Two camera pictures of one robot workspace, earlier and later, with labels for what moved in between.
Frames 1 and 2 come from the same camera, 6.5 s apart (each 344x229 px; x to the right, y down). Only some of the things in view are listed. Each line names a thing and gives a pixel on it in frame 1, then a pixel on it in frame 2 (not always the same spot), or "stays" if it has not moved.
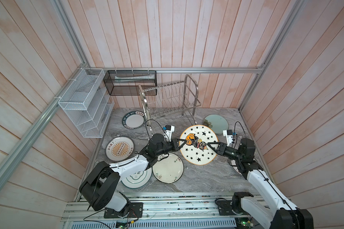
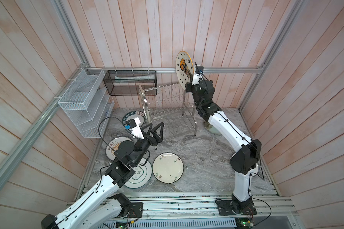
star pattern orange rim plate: (196, 151) -> (184, 67)
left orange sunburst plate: (119, 149) stays
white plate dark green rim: (134, 119) stays
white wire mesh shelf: (88, 102) stays
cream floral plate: (169, 170) stays
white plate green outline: (137, 180) stays
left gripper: (176, 147) -> (157, 138)
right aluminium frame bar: (294, 13) stays
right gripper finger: (213, 149) -> (188, 85)
